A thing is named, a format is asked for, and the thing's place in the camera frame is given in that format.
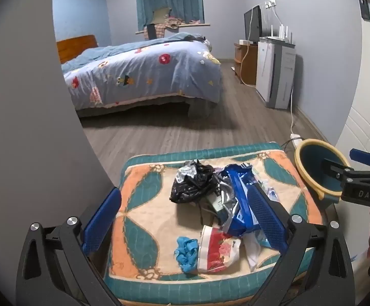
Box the grey bed base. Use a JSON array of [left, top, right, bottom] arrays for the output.
[[76, 94, 218, 119]]

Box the black flat television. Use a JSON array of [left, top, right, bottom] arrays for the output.
[[244, 5, 264, 43]]

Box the brown wooden cabinet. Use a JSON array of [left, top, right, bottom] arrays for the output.
[[234, 42, 259, 86]]

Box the dark wall panel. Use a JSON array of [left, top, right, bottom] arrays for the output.
[[356, 0, 370, 23]]

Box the silver foil wrapper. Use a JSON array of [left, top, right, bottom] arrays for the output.
[[176, 161, 199, 182]]

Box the pile of clothes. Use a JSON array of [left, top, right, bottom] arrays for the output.
[[143, 6, 202, 40]]

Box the white air purifier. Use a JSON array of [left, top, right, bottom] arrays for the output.
[[256, 36, 297, 109]]

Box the white power cable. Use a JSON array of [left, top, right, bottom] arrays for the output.
[[288, 70, 298, 136]]

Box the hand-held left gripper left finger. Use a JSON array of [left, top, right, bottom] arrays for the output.
[[15, 186, 123, 306]]

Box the cream looped cable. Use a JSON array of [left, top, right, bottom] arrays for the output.
[[240, 6, 257, 86]]

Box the pale green cardboard box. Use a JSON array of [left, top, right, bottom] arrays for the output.
[[206, 194, 227, 219]]

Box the yellow rimmed teal trash can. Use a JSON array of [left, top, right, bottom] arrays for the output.
[[294, 138, 356, 205]]

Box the teal orange patterned mat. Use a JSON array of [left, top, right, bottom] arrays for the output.
[[104, 142, 327, 303]]

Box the black plastic bag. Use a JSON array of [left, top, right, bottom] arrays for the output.
[[170, 159, 220, 204]]

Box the beige window sill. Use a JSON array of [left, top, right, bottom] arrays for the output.
[[135, 22, 211, 35]]

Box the white panelled wardrobe door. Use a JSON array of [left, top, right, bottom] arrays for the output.
[[334, 94, 370, 164]]

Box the wooden bed headboard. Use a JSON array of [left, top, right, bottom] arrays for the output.
[[56, 34, 99, 64]]

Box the red floral paper packet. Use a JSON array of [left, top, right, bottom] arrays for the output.
[[197, 225, 242, 272]]

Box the white antenna router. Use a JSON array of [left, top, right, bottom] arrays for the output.
[[264, 24, 293, 43]]

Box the blue face mask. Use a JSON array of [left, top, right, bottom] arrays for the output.
[[175, 236, 202, 273]]

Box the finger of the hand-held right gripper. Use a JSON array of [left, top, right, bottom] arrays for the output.
[[320, 158, 356, 183], [350, 148, 370, 171]]

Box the white tissue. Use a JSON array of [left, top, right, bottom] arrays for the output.
[[241, 232, 270, 272]]

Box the white power strip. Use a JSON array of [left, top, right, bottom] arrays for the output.
[[289, 132, 304, 148]]

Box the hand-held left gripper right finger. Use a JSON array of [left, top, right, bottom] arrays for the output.
[[246, 183, 356, 306]]

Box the bed with blue quilt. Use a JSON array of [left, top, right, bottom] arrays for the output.
[[60, 32, 223, 109]]

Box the blue snack packet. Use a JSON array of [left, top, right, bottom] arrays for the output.
[[216, 163, 288, 237]]

